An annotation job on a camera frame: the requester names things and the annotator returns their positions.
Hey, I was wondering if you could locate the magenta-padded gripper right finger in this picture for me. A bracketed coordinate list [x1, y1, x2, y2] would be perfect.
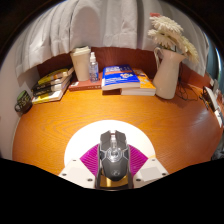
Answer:
[127, 144, 170, 190]

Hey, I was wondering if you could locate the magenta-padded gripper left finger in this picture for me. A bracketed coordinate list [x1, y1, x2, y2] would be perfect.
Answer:
[58, 143, 102, 190]

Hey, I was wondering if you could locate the black grey computer mouse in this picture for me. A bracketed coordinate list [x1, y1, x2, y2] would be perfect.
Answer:
[98, 129, 131, 183]

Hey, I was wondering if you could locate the round white yellow mouse pad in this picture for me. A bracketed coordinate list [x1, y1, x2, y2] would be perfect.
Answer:
[63, 119, 157, 189]

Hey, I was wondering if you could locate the black spine book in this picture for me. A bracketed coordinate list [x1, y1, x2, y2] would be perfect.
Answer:
[32, 81, 72, 98]
[31, 74, 73, 93]

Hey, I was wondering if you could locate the dark red book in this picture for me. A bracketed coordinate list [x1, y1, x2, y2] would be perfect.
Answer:
[67, 79, 104, 92]

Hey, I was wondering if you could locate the white paper sheet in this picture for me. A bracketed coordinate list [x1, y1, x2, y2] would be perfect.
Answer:
[214, 108, 224, 128]

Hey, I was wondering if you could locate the dark green mug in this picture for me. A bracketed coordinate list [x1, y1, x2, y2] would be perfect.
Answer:
[14, 89, 33, 114]

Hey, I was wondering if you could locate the white flat device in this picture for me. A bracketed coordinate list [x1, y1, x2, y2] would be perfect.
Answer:
[202, 85, 220, 113]

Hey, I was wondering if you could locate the cream ceramic jug vase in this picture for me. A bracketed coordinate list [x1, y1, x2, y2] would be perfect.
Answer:
[152, 46, 186, 100]

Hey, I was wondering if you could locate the yellow cover book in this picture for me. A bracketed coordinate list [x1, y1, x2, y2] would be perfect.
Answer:
[37, 66, 75, 86]

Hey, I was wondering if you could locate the blue cover book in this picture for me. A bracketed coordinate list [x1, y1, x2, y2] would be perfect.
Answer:
[101, 64, 141, 92]

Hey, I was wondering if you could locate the clear sanitizer bottle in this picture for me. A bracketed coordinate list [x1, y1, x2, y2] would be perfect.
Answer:
[88, 51, 100, 83]

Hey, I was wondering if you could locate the cream lidded tumbler cup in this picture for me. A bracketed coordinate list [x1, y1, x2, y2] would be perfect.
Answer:
[69, 45, 92, 82]

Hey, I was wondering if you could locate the white flower bouquet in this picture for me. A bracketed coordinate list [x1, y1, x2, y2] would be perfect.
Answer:
[147, 12, 200, 64]

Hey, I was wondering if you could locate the white pleated curtain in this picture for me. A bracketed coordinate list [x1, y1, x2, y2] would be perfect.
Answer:
[14, 0, 209, 78]

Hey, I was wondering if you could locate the black cable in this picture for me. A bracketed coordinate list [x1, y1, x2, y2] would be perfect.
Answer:
[176, 79, 204, 101]

